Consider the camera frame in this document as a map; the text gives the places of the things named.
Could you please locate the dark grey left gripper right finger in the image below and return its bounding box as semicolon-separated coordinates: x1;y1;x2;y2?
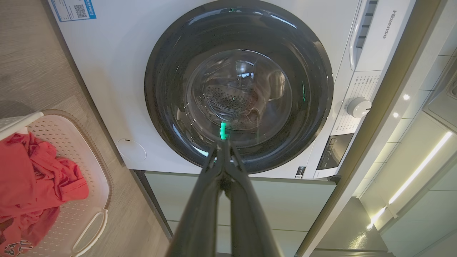
225;141;283;257

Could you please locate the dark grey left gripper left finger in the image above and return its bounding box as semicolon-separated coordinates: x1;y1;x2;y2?
166;141;226;257

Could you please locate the white perforated laundry basket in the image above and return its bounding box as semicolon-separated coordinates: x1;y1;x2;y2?
0;109;114;257

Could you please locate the pale green wide cabinet door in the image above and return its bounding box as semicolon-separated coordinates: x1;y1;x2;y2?
144;171;337;257

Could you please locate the round white filter cover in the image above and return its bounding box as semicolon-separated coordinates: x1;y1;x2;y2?
117;138;147;161

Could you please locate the black washer display panel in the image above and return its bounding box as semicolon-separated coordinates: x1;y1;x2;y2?
316;133;354;171

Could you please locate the round black glass washer door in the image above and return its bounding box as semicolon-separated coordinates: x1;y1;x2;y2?
144;0;334;175

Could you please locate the white washer control knob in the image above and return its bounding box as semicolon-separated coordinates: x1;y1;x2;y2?
347;96;372;119

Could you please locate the white front-load washing machine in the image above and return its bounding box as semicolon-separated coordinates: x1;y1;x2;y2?
46;0;417;180

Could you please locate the red mesh jersey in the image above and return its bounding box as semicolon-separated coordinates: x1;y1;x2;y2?
0;132;89;257

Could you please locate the grey kitchen countertop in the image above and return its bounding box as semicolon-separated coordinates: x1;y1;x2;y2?
296;0;448;257

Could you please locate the LED light strip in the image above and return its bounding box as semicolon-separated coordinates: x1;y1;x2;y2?
367;131;454;230

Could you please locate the white detergent drawer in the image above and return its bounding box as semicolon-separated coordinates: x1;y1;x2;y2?
349;0;417;72

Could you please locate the blue energy label sticker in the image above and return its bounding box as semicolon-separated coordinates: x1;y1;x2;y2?
50;0;97;22

